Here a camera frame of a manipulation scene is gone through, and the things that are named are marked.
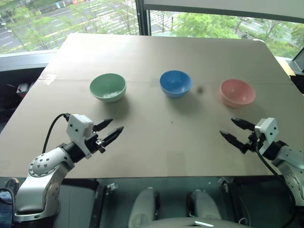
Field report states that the blue bowl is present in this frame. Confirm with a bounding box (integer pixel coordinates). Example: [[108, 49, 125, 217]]
[[159, 70, 192, 99]]

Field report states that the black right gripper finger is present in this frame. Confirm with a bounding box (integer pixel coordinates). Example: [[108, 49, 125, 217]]
[[231, 117, 257, 131], [219, 130, 248, 155]]

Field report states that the dark grey window ledge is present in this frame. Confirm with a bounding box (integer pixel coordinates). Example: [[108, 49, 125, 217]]
[[0, 49, 59, 72]]

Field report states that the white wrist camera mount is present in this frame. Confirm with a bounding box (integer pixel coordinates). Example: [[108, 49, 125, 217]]
[[254, 117, 278, 155], [66, 114, 95, 159]]

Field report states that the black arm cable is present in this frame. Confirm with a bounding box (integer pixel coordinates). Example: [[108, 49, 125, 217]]
[[256, 139, 298, 228], [42, 113, 71, 154]]

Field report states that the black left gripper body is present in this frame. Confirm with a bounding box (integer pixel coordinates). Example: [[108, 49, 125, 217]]
[[85, 132, 106, 155]]

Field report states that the black table frame leg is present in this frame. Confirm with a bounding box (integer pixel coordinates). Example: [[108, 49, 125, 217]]
[[89, 179, 119, 228], [217, 177, 241, 228]]

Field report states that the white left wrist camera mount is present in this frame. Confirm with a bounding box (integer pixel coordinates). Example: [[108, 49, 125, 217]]
[[66, 114, 95, 159]]

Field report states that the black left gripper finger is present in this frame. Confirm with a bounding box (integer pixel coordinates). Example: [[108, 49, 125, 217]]
[[92, 118, 114, 132], [102, 126, 124, 147]]

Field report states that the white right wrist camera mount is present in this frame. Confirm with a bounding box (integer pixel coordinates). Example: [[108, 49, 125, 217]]
[[254, 117, 278, 155]]

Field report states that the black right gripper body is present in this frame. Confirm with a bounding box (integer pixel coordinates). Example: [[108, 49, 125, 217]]
[[245, 131, 261, 152]]

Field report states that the blue fabric object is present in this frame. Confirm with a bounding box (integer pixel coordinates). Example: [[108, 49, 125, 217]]
[[0, 178, 21, 228]]

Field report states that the black monitor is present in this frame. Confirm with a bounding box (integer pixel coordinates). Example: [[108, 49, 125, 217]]
[[290, 48, 304, 72]]

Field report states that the pink-red bowl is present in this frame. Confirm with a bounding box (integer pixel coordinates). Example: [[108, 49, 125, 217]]
[[219, 79, 257, 109]]

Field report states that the grey rounded robot leg cover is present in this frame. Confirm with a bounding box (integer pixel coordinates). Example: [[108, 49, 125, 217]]
[[128, 187, 161, 228], [187, 189, 223, 222]]

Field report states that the dark window frame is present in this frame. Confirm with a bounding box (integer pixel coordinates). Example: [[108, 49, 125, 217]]
[[135, 0, 304, 37]]

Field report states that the green bowl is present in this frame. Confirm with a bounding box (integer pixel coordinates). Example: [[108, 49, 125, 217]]
[[89, 73, 127, 103]]

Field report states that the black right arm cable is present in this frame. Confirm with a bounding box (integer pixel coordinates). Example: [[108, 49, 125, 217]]
[[256, 139, 298, 228]]

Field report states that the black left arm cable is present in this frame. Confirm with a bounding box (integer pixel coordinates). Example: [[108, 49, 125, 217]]
[[42, 113, 71, 154]]

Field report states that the clear tape strip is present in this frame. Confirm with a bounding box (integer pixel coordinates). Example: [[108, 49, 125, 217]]
[[38, 74, 58, 85]]

